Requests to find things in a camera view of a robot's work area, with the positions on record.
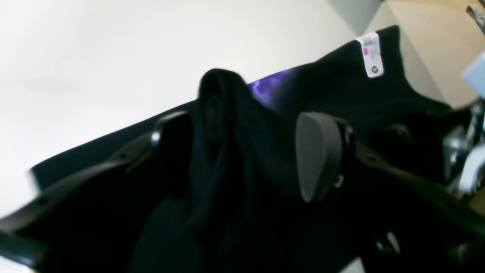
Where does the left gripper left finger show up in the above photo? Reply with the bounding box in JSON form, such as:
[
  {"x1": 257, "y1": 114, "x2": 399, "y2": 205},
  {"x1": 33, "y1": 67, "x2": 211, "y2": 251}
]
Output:
[{"x1": 1, "y1": 111, "x2": 194, "y2": 270}]

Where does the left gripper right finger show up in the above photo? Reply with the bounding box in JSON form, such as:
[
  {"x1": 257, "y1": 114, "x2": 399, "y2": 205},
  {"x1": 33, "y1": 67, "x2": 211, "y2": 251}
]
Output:
[{"x1": 296, "y1": 112, "x2": 484, "y2": 235}]

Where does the black T-shirt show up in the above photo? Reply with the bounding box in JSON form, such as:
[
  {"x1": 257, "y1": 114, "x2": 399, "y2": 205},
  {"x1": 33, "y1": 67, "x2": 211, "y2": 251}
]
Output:
[{"x1": 32, "y1": 25, "x2": 484, "y2": 273}]

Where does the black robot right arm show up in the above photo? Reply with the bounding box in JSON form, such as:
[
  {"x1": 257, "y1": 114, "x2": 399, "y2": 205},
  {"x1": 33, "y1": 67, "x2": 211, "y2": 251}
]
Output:
[{"x1": 443, "y1": 52, "x2": 485, "y2": 198}]

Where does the white garment label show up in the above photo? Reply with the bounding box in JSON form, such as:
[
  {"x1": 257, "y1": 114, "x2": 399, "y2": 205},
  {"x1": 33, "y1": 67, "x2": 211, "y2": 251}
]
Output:
[{"x1": 356, "y1": 32, "x2": 385, "y2": 79}]

